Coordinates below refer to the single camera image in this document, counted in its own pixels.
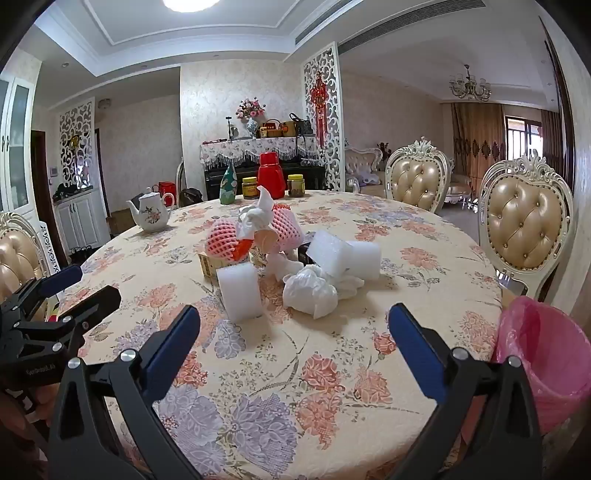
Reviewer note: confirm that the crumpled white tissue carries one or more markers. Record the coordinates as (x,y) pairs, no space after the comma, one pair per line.
(348,284)
(254,219)
(279,265)

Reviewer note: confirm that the dark yellow-lidded jar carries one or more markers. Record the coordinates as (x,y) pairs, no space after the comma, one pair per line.
(295,187)

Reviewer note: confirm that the brown patterned curtain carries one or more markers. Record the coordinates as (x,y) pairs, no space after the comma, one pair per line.
(475,138)

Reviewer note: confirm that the floral tablecloth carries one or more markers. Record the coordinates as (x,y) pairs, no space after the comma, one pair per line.
(323,392)

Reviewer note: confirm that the floral fringed piano cover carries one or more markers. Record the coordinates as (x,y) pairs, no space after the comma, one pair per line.
(240,150)

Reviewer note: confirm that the round ceiling lamp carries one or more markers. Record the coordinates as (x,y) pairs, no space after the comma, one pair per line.
(189,3)

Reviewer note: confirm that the green glass bottle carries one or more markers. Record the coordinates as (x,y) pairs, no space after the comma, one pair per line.
(227,191)

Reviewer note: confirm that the tall white glass-door cabinet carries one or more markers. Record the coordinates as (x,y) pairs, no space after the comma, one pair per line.
(18,138)

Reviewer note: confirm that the flower bouquet in vase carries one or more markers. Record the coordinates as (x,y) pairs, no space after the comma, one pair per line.
(251,110)

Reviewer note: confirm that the red knot wall hanging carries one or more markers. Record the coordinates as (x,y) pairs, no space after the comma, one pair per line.
(318,97)

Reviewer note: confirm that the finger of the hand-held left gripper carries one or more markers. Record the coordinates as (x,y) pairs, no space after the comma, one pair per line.
(64,276)
(99,300)

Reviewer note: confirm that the yellow cardboard box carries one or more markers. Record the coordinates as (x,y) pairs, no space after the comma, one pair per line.
(208,265)

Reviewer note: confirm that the low white cabinet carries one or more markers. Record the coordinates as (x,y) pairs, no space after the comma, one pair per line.
(83,221)

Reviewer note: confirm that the black piano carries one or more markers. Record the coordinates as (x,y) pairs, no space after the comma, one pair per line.
(214,180)

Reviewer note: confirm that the white floral teapot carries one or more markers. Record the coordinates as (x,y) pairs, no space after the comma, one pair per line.
(152,214)

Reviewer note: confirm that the pink-lined waste bin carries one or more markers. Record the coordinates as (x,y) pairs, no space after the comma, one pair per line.
(545,369)

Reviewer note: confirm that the red gift bag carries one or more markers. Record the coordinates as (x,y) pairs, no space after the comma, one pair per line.
(166,188)

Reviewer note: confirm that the white lattice screen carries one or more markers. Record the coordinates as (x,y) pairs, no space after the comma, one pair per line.
(69,129)
(334,138)

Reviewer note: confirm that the white plastic bag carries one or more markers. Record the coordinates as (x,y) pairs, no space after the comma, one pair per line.
(309,293)

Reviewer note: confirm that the person's left hand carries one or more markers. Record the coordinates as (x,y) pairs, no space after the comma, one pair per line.
(39,406)

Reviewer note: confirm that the black handbag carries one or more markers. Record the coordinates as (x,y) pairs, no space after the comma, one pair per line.
(302,125)

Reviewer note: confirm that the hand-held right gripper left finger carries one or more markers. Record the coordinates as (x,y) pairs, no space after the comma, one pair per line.
(173,346)

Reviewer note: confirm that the dark wooden door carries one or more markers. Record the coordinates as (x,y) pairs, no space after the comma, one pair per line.
(42,194)

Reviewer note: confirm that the white carved sofa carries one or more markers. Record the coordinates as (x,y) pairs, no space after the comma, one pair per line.
(362,161)

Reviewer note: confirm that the beige tufted dining chair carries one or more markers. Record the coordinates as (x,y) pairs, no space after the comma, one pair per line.
(524,221)
(16,258)
(415,177)

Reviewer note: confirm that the ceiling air vent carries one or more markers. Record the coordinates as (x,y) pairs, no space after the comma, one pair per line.
(369,37)

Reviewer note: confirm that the amber yellow-lidded jar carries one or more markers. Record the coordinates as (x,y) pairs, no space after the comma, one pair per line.
(250,189)

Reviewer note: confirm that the wooden framed window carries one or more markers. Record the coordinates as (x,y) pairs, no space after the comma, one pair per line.
(524,138)

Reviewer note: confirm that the dark bag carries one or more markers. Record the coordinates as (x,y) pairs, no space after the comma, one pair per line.
(189,197)

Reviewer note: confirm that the wicker basket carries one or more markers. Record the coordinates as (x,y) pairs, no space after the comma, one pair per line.
(272,130)

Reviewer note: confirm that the chandelier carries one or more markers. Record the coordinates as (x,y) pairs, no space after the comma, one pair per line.
(468,87)

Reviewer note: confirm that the black cardboard box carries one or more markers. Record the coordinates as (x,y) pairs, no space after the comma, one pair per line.
(302,254)

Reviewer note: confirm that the red thermos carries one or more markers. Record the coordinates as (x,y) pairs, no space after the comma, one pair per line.
(271,177)

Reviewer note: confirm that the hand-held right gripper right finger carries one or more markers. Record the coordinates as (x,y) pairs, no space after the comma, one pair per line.
(415,350)

